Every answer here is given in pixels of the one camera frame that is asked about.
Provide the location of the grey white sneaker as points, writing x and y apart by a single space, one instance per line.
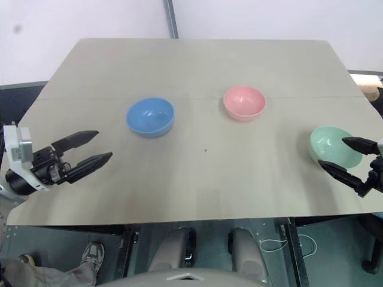
92 255

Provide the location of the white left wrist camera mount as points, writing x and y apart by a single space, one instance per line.
18 146

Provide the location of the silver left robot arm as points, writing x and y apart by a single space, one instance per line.
16 183

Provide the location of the black chair base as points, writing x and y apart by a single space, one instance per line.
372 257

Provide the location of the grey curved robot body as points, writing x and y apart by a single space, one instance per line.
185 279

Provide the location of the grey trouser leg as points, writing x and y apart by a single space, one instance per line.
45 273

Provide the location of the green plastic bowl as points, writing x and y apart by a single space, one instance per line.
326 143

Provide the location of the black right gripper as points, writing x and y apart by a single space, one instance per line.
377 176

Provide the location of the grey shelf edge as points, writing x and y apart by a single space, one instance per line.
366 74

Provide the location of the blue plastic bowl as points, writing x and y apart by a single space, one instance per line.
149 116

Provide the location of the grey upright post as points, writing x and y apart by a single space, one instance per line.
171 18

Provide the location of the grey rounded leg cover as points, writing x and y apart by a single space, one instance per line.
248 254
172 251

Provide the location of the pink plastic bowl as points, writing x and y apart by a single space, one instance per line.
243 101

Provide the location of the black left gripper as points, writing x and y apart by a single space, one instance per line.
48 169

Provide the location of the black table leg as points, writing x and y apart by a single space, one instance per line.
296 257
127 254

